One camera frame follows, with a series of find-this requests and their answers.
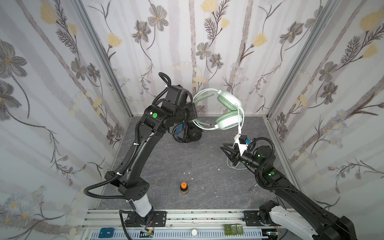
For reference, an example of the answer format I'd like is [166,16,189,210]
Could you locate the mint green headphone cable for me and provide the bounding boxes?
[226,104,259,192]

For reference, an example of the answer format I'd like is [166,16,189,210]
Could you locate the black headphone cable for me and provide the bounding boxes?
[171,122,188,143]

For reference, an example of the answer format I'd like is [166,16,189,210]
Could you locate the black blue headphones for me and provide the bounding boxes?
[171,122,203,144]

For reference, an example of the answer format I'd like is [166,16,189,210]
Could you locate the mint green headphones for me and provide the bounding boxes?
[193,89,245,134]

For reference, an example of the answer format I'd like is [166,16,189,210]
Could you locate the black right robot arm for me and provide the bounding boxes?
[221,144,357,240]

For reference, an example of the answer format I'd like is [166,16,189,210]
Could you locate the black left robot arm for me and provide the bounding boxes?
[105,85,197,218]

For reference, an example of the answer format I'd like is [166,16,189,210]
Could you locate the small orange cap bottle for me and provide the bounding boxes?
[180,182,189,195]

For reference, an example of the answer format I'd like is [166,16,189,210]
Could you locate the green battery pack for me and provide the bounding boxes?
[224,224,244,236]

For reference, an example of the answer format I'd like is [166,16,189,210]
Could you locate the left corner aluminium profile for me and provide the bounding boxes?
[71,0,134,118]

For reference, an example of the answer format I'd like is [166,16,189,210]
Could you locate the corner aluminium profile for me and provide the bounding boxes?
[71,0,134,118]
[266,1,339,120]

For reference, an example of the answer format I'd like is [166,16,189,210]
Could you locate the right corner aluminium profile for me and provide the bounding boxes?
[266,1,339,120]

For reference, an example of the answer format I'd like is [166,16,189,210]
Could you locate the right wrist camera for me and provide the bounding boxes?
[235,134,252,154]

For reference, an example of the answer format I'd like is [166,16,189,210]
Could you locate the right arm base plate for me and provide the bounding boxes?
[243,210,279,227]

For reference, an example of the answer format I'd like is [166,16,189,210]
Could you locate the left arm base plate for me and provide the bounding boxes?
[124,211,167,228]

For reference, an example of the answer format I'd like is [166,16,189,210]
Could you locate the aluminium mounting rail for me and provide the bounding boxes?
[79,209,331,240]

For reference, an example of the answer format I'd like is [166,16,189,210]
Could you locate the blue box on rail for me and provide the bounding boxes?
[98,228,115,239]

